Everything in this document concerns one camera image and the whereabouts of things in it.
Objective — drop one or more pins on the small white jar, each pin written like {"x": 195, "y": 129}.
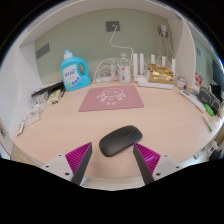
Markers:
{"x": 181, "y": 83}

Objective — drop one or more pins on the black pouch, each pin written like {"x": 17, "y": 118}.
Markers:
{"x": 209, "y": 99}

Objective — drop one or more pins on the white pen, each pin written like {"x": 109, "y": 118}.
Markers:
{"x": 207, "y": 122}

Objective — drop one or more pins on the clear plastic bags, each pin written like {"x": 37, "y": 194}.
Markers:
{"x": 35, "y": 111}

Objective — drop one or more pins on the black computer mouse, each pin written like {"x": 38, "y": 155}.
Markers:
{"x": 118, "y": 140}

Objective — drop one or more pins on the white remote control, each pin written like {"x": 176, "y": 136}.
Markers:
{"x": 192, "y": 100}

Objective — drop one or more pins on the grey wall socket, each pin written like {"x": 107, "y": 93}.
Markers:
{"x": 111, "y": 26}

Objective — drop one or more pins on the white sachet with yellow print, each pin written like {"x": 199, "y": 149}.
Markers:
{"x": 20, "y": 128}

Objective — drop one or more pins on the black bag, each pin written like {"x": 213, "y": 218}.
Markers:
{"x": 216, "y": 90}

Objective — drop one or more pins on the gold foil bag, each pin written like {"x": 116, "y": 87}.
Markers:
{"x": 160, "y": 74}

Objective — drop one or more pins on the white wall charger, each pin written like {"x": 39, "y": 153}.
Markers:
{"x": 163, "y": 30}

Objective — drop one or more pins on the clear plastic bottle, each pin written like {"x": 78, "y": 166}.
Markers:
{"x": 124, "y": 73}

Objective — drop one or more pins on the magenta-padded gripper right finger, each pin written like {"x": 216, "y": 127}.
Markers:
{"x": 165, "y": 165}

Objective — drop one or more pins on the blue detergent bottle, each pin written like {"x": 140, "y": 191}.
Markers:
{"x": 71, "y": 75}

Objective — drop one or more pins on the white router with antennas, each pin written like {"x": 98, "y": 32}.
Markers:
{"x": 143, "y": 81}

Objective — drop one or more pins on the pink mouse pad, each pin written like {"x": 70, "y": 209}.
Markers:
{"x": 111, "y": 98}

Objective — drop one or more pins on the small yellow box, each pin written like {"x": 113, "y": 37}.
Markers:
{"x": 54, "y": 97}

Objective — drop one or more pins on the grey blank wall plate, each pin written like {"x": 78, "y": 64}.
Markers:
{"x": 42, "y": 51}

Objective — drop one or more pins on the black monitor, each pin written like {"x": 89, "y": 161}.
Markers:
{"x": 218, "y": 75}

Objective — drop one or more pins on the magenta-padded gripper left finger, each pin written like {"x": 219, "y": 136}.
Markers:
{"x": 55, "y": 165}

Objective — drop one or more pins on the stack of books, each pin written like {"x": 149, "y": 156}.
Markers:
{"x": 48, "y": 89}

